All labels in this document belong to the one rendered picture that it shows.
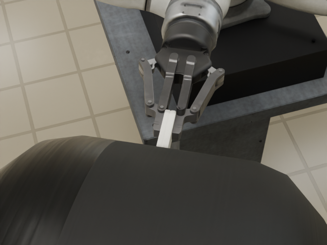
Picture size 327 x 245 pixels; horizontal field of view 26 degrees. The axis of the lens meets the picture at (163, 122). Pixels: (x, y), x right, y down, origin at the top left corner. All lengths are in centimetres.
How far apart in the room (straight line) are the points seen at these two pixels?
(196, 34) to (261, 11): 57
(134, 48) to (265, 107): 34
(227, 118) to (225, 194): 102
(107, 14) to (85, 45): 81
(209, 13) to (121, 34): 65
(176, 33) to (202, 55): 5
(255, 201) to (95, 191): 12
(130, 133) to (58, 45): 46
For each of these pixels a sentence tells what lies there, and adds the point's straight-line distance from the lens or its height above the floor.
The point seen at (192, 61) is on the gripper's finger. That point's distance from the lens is 103.
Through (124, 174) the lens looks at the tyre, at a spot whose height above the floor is 144.
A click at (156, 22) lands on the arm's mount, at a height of 76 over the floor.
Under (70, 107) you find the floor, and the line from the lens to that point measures 240.
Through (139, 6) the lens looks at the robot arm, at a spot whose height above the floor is 109.
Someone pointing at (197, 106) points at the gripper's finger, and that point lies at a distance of 97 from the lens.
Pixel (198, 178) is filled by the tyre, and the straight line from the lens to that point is 57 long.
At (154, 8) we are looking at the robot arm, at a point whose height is 109.
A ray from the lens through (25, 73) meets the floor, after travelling 251.
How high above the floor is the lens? 192
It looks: 55 degrees down
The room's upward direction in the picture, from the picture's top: straight up
